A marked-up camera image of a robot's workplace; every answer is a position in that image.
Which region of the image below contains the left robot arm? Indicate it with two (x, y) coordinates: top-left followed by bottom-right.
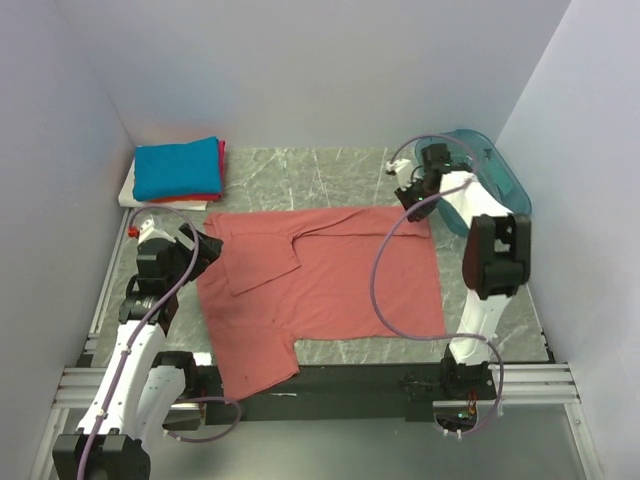
(52, 218), (223, 479)

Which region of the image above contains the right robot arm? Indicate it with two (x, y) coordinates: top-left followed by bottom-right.
(386, 143), (531, 399)

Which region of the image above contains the white board under stack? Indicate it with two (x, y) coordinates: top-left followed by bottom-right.
(118, 161), (207, 211)

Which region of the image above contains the folded orange t shirt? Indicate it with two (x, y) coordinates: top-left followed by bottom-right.
(152, 195), (208, 204)

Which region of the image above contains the folded magenta t shirt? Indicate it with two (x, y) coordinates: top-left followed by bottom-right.
(192, 140), (226, 201)

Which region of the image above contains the folded blue t shirt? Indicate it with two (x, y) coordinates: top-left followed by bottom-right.
(133, 136), (221, 202)

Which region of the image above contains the teal plastic bin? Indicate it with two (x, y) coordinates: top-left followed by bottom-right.
(414, 129), (532, 215)

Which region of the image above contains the black base beam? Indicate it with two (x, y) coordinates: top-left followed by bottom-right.
(193, 363), (499, 426)

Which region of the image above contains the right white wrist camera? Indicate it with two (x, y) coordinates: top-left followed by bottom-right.
(385, 159), (415, 190)

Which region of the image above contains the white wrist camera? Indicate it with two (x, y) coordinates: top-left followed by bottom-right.
(127, 215), (175, 245)
(385, 159), (415, 190)

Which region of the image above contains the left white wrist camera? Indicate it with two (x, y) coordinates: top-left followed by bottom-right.
(127, 215), (175, 245)

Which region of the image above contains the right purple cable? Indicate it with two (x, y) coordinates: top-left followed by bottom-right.
(370, 134), (504, 437)

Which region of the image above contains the aluminium frame rail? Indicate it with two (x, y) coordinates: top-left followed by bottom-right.
(29, 209), (601, 480)

